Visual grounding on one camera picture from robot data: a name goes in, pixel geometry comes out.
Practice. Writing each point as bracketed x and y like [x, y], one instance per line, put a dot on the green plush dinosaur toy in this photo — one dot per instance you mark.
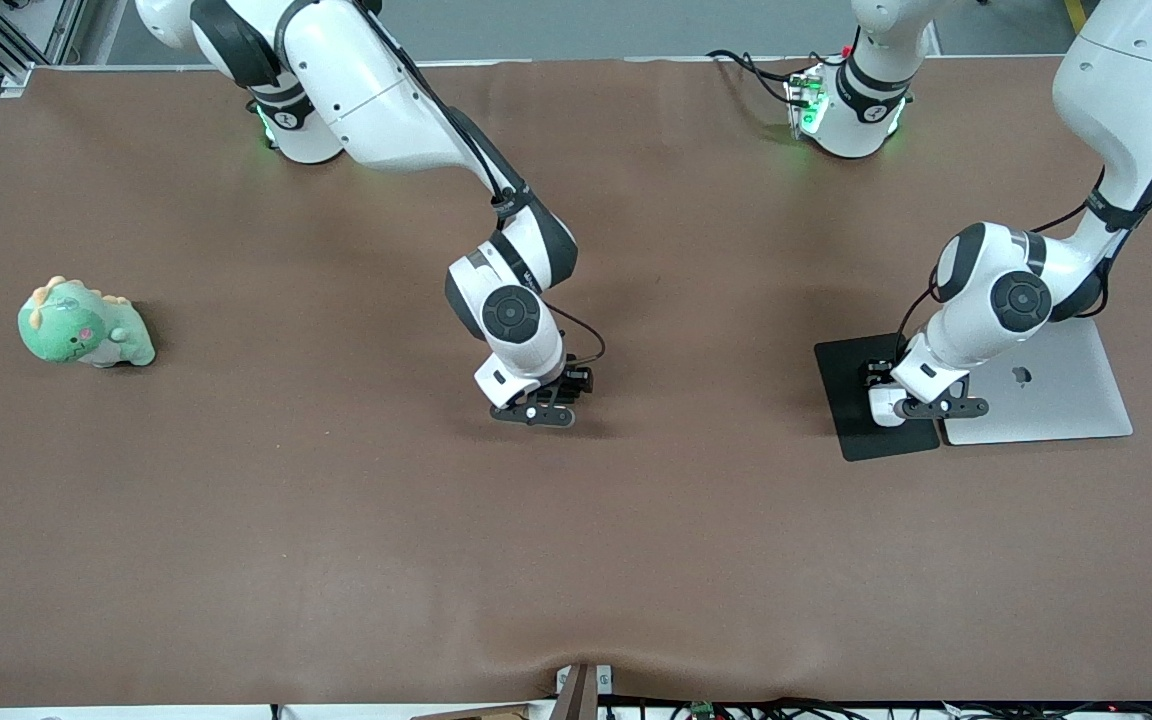
[76, 330]

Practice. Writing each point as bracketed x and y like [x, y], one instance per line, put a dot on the brown table cover mat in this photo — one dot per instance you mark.
[576, 550]

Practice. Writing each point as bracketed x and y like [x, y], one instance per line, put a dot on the black mouse pad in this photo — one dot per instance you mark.
[841, 420]

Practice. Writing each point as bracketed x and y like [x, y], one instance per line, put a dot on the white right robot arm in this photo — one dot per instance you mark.
[366, 90]

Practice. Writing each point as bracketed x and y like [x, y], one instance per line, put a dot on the silver laptop with apple logo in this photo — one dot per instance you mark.
[1066, 400]

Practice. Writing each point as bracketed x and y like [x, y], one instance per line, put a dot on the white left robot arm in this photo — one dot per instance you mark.
[1126, 80]

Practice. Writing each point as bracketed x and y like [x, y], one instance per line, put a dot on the white computer mouse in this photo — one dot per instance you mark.
[884, 410]

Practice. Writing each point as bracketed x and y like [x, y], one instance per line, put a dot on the metal bracket at table edge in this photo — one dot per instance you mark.
[576, 695]

